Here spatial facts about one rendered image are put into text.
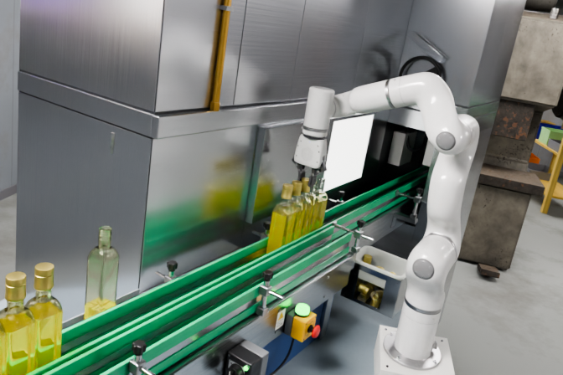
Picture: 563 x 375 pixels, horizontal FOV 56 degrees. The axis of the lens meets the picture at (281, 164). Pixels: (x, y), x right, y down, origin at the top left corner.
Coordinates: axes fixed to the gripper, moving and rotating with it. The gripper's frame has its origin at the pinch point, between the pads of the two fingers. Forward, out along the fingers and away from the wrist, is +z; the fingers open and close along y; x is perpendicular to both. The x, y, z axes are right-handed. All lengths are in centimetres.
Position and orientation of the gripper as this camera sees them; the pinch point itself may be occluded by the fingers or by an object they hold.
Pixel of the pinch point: (307, 178)
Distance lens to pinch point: 183.4
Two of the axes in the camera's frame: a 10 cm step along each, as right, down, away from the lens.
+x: 5.5, -1.5, 8.2
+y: 8.2, 2.7, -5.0
